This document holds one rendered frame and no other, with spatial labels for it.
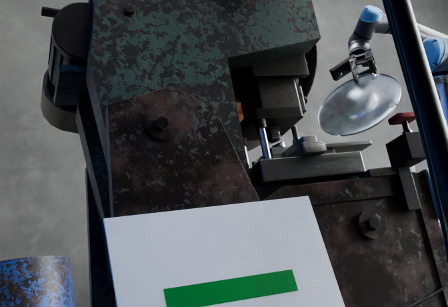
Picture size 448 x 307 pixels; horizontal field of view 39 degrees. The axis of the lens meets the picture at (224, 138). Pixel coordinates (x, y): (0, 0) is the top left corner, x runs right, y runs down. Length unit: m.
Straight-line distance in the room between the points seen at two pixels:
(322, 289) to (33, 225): 3.78
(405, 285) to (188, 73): 0.77
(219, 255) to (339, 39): 5.17
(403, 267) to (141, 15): 0.94
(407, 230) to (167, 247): 0.64
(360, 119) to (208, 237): 0.81
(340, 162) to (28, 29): 4.26
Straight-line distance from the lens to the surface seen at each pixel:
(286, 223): 1.51
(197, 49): 1.70
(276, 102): 1.85
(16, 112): 5.32
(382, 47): 6.68
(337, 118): 2.11
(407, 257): 1.68
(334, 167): 1.68
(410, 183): 1.72
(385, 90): 2.12
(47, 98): 2.10
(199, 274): 1.39
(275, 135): 1.87
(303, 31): 1.85
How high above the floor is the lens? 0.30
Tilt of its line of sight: 17 degrees up
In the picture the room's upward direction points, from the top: 11 degrees counter-clockwise
